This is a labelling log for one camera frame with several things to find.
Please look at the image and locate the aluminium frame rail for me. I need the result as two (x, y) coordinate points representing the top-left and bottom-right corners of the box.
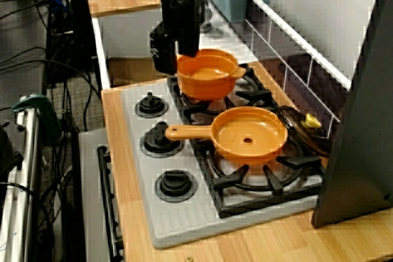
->
(0, 96), (42, 262)

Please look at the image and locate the black burner grate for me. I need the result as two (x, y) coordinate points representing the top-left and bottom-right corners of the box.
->
(167, 64), (326, 220)

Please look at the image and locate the black oven door handle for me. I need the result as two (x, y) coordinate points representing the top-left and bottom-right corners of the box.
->
(96, 145), (123, 260)

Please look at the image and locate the black computer tower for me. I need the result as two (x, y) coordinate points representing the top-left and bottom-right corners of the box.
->
(66, 0), (96, 71)

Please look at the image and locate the orange plastic toy frying pan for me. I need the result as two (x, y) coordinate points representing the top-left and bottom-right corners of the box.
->
(165, 106), (289, 166)

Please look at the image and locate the green clamp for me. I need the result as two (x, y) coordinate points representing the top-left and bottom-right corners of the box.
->
(11, 93), (64, 145)

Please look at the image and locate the grey toy faucet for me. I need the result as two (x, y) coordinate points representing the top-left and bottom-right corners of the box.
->
(201, 0), (225, 34)

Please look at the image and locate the black stove knob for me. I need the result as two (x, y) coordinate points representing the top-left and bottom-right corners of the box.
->
(134, 91), (169, 119)
(154, 169), (199, 204)
(139, 120), (187, 159)

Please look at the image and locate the glass lid with yellow knob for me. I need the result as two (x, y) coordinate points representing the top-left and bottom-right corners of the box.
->
(276, 105), (334, 157)

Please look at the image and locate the black cable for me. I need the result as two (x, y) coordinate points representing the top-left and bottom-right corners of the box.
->
(0, 45), (47, 67)
(0, 58), (104, 101)

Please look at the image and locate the orange plastic toy pot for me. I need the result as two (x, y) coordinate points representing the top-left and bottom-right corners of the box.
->
(176, 48), (247, 102)

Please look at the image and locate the grey toy oven cabinet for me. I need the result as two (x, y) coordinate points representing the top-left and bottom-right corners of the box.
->
(78, 128), (123, 262)

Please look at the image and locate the black side panel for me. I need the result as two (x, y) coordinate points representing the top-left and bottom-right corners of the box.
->
(311, 0), (393, 229)

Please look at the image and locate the dark tile backsplash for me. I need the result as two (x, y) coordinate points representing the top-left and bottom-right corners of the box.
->
(245, 0), (352, 140)

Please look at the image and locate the grey toy stove top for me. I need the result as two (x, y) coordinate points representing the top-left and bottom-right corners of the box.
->
(119, 80), (326, 250)

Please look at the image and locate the black equipment box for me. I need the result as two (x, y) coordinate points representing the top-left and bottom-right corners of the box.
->
(0, 123), (24, 183)

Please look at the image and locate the wooden countertop board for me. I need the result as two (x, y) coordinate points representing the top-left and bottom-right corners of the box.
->
(101, 61), (393, 262)

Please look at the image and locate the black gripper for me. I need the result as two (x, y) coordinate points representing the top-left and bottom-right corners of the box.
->
(150, 0), (207, 75)

